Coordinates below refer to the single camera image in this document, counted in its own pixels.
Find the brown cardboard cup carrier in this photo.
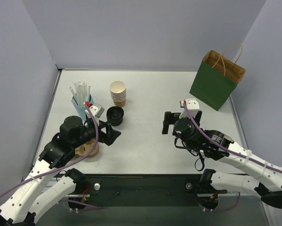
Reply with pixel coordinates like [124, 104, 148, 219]
[75, 139, 99, 158]

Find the green paper bag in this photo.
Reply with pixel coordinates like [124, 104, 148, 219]
[190, 50, 246, 111]

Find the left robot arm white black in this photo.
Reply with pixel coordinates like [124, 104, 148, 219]
[0, 116, 121, 226]

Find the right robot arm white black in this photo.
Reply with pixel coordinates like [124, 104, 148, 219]
[162, 111, 282, 209]

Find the stack of black lids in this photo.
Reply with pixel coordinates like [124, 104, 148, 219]
[106, 106, 124, 126]

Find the blue straw holder cup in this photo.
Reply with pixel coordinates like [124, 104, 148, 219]
[71, 94, 94, 121]

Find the stack of paper cups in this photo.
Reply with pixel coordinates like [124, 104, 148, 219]
[109, 81, 126, 107]

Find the white wrapped straws bundle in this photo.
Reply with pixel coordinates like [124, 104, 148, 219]
[69, 80, 93, 107]

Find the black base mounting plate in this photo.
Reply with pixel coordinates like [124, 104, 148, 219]
[66, 174, 218, 210]

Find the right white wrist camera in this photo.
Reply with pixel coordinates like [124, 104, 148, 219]
[179, 98, 199, 118]

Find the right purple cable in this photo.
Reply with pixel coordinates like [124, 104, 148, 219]
[182, 100, 282, 176]

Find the purple cable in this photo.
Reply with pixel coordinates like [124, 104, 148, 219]
[182, 100, 282, 176]
[0, 101, 100, 205]

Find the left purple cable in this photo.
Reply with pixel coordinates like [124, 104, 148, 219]
[0, 101, 100, 205]

